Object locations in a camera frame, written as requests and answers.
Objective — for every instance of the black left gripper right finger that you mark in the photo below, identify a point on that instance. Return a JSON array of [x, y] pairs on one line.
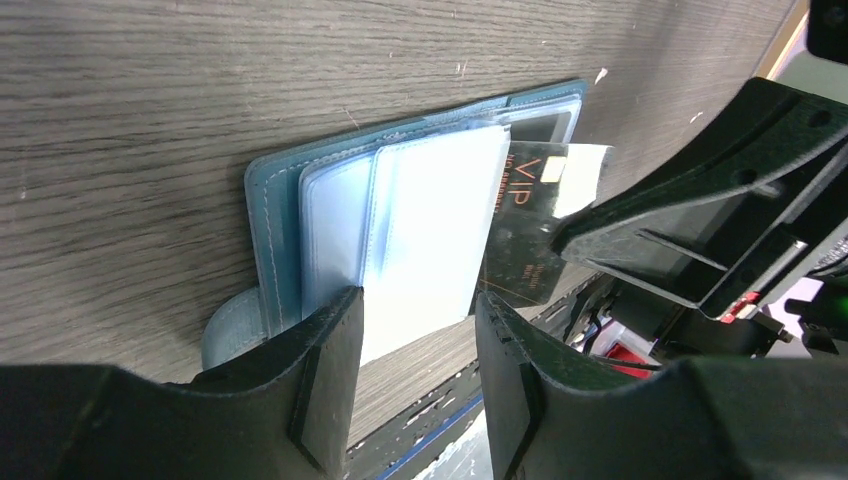
[[553, 413]]

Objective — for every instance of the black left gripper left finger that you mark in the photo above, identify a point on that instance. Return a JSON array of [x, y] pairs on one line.
[[282, 410]]

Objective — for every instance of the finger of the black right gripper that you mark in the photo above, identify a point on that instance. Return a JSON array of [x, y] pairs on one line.
[[770, 141]]

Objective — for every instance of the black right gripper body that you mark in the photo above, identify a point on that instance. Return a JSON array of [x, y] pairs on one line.
[[782, 291]]

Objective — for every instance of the black VIP credit card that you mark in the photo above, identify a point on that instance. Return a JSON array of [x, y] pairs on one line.
[[542, 184]]

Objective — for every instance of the blue card holder wallet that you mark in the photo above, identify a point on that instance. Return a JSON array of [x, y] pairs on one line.
[[402, 210]]

